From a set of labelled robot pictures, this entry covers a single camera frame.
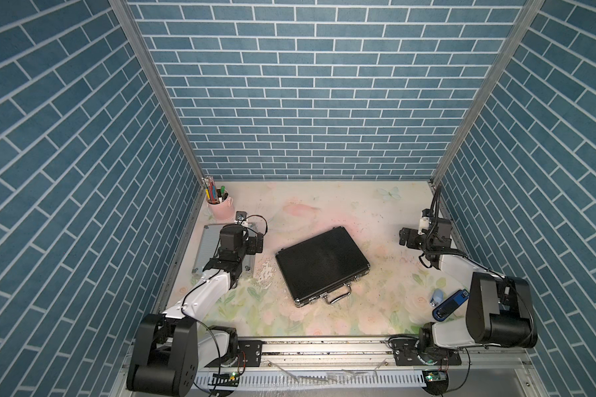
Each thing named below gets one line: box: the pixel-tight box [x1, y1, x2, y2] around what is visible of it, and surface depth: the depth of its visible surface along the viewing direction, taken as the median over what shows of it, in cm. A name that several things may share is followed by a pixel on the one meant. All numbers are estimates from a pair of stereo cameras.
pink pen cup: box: [205, 187, 236, 225], surface depth 103 cm
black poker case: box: [275, 225, 371, 307], surface depth 88 cm
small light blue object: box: [429, 287, 445, 307], surface depth 85 cm
